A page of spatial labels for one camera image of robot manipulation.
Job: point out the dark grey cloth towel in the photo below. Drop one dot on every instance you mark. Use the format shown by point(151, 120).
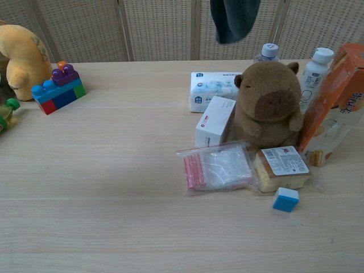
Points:
point(233, 20)

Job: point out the small white carton box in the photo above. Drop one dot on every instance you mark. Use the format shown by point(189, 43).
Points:
point(214, 122)

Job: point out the clear zip bag pack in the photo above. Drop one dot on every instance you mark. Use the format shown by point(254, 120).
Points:
point(219, 167)

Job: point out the white tissue pack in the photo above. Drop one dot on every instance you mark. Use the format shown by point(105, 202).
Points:
point(210, 86)

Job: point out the brown capybara plush toy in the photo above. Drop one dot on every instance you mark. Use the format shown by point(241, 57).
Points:
point(267, 108)

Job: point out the wrapped sliced bread pack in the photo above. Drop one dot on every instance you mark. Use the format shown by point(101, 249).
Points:
point(280, 172)

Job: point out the woven folding screen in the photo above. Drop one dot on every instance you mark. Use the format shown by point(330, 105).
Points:
point(142, 28)

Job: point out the clear water bottle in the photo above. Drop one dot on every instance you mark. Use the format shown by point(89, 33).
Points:
point(268, 54)

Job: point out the blue and white cube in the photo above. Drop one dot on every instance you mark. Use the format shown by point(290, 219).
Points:
point(285, 199)

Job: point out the colourful toy building blocks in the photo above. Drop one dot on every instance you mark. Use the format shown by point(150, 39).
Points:
point(61, 91)

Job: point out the white yogurt drink bottle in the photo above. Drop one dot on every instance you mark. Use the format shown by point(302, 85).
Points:
point(314, 76)

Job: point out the orange biscuit box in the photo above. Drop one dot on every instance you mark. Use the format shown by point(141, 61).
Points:
point(332, 111)

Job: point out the green-capped yellow drink bottle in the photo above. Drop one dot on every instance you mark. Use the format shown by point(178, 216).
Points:
point(7, 116)

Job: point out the yellow dinosaur plush toy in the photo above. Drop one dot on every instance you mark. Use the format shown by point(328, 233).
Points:
point(21, 59)

